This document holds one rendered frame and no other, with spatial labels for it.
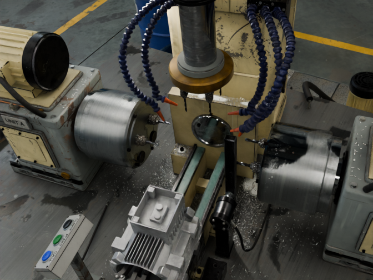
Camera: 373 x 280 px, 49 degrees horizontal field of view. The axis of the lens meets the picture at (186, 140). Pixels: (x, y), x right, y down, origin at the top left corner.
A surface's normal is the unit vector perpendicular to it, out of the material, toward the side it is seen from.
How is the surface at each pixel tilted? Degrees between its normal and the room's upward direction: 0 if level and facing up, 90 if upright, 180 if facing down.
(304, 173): 47
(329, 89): 0
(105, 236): 0
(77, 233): 58
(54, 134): 90
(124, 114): 21
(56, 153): 90
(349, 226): 90
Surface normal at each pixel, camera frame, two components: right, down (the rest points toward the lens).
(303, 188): -0.36, 0.35
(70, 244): 0.74, -0.19
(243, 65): -0.36, 0.70
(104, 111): -0.21, -0.39
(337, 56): -0.08, -0.68
